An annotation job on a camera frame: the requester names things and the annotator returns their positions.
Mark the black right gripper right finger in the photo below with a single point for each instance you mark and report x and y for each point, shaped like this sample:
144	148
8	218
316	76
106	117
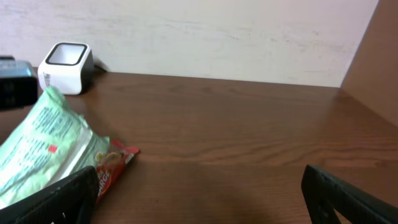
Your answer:
326	195

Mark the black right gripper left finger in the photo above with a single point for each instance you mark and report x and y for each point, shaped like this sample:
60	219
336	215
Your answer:
70	200

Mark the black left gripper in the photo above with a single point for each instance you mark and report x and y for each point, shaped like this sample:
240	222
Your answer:
19	83

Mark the red Top chocolate bar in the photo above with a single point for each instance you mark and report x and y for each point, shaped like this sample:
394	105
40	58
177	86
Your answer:
112	165

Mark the teal wet wipes pack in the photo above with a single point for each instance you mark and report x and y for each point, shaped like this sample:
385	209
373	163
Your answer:
51	143

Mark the white barcode scanner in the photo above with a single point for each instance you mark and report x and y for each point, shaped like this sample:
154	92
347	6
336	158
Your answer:
69	66

